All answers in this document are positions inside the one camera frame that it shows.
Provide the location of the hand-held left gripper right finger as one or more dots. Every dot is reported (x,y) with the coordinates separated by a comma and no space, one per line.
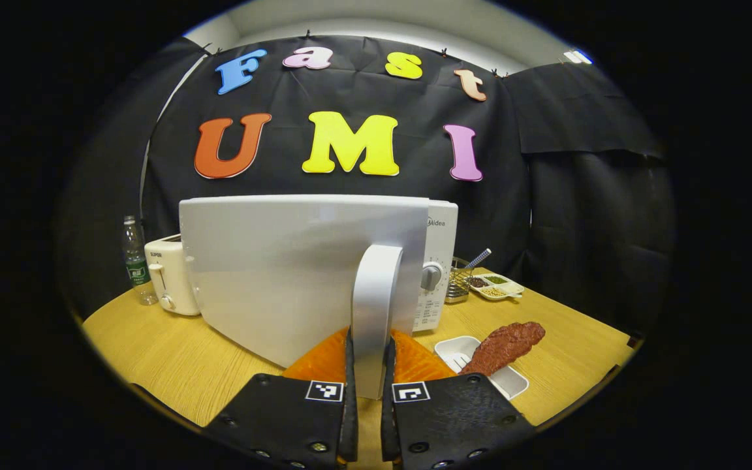
(388,418)

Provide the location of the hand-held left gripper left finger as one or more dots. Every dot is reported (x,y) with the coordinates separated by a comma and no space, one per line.
(351,418)

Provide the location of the brown meat piece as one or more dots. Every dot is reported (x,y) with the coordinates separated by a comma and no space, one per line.
(503,346)

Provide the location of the white microwave oven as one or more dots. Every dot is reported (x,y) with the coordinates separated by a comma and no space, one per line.
(271,274)

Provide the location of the white rectangular tray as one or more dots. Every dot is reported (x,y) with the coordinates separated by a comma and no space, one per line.
(510,382)

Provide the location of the white divided spice dish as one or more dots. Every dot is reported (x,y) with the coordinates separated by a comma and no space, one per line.
(495,287)

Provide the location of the white toaster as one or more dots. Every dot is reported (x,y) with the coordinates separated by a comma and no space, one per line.
(170,274)

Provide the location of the clear plastic water bottle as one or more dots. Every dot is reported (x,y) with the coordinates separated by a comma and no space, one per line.
(136,267)

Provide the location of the ceiling light panel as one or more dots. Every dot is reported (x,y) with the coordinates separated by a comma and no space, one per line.
(575,57)

